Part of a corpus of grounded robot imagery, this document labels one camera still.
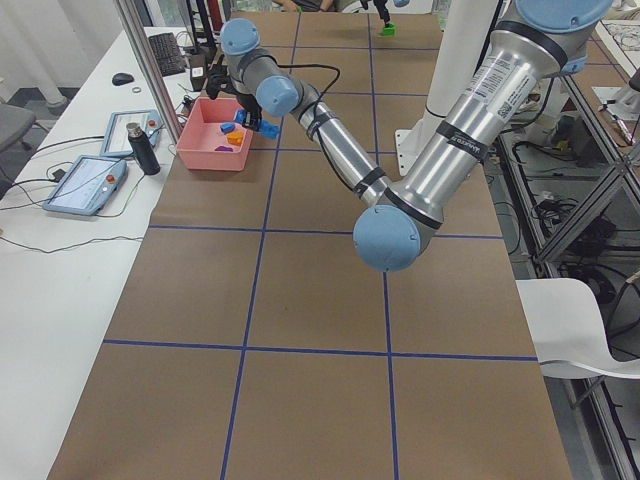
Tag green double-stud block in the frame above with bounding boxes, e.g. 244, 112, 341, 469
380, 23, 396, 36

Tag teach pendant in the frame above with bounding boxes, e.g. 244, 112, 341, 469
99, 109, 166, 157
42, 155, 128, 216

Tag far teach pendant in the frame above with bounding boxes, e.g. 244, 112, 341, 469
99, 109, 166, 157

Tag black keyboard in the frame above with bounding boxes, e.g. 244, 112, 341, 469
148, 33, 186, 77

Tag near teach pendant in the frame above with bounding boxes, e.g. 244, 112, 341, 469
42, 155, 128, 216

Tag black computer mouse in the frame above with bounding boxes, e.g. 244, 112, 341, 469
111, 72, 135, 86

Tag white chair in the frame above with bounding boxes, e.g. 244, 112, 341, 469
516, 278, 639, 380

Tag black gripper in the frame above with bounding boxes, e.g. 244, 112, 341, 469
360, 0, 390, 23
234, 87, 262, 123

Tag long blue studded block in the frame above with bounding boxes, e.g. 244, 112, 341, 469
234, 109, 280, 140

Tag small blue block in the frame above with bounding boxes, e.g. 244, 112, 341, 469
220, 122, 235, 134

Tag black water bottle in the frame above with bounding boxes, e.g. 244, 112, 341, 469
126, 122, 160, 176

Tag aluminium frame post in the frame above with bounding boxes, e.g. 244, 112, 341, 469
114, 0, 182, 145

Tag pink plastic box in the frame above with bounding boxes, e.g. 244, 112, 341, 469
176, 97, 253, 171

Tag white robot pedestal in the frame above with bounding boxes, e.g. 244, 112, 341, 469
395, 0, 503, 176

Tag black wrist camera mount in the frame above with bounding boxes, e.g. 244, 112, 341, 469
205, 55, 235, 100

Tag orange sloped block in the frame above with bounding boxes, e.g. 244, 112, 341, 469
226, 130, 245, 147

